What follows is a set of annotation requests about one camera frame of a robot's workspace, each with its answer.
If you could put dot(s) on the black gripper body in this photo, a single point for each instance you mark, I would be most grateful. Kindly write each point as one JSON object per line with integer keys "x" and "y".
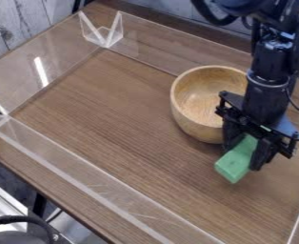
{"x": 280, "y": 129}

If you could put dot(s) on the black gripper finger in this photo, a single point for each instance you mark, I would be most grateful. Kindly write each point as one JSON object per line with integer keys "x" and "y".
{"x": 263, "y": 153}
{"x": 232, "y": 134}

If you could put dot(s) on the green rectangular block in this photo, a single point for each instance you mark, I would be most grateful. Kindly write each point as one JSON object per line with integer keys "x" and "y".
{"x": 234, "y": 164}

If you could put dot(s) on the brown wooden bowl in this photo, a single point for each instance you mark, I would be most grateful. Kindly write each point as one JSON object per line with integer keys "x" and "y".
{"x": 195, "y": 99}

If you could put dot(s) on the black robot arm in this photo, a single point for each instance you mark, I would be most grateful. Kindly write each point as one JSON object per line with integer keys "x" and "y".
{"x": 256, "y": 113}

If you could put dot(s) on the black table leg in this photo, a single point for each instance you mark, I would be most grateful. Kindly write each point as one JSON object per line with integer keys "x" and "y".
{"x": 40, "y": 205}

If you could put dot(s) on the clear acrylic enclosure wall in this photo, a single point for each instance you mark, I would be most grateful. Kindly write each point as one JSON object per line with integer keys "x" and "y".
{"x": 88, "y": 134}

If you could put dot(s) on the black metal bracket with screw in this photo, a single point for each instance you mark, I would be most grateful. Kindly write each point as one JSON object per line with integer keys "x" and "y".
{"x": 39, "y": 231}

